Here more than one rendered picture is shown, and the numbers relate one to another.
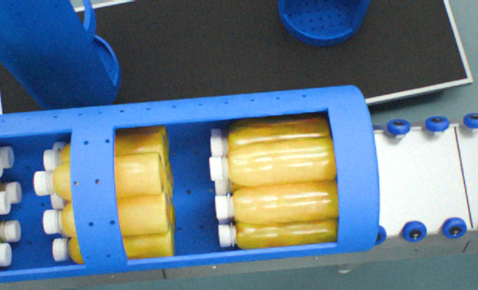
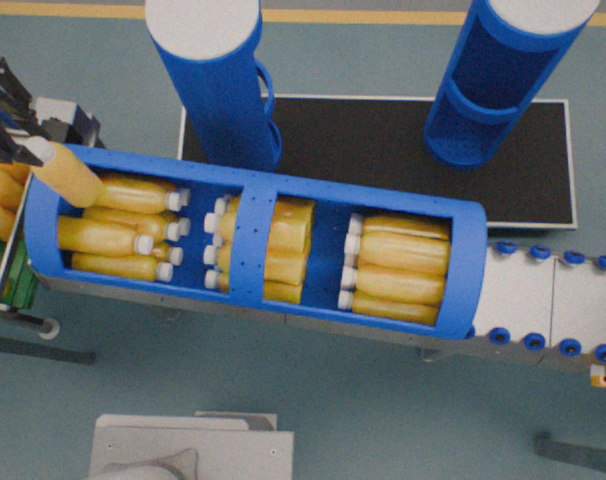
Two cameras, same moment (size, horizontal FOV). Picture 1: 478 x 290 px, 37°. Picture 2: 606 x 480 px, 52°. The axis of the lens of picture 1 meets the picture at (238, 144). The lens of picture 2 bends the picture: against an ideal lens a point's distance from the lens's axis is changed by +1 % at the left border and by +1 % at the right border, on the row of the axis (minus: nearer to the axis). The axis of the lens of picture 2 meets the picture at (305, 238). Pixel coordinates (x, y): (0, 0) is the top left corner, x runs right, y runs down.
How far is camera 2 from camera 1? 7 cm
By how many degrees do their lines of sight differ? 5
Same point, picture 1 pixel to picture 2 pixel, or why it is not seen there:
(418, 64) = (532, 202)
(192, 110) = (342, 192)
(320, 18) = (457, 146)
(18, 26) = (215, 96)
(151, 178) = (297, 238)
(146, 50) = (307, 140)
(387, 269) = (464, 368)
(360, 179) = (467, 279)
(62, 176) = (228, 221)
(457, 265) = (525, 380)
